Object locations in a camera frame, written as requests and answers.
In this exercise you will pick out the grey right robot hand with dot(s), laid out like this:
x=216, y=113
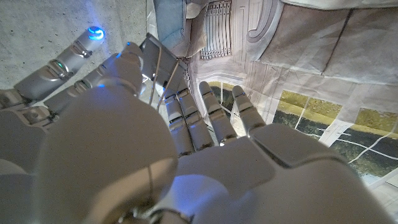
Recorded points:
x=62, y=68

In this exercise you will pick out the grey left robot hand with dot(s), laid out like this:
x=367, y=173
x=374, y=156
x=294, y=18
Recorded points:
x=233, y=174

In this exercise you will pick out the printed sofa backdrop cloth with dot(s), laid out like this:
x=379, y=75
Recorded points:
x=295, y=56

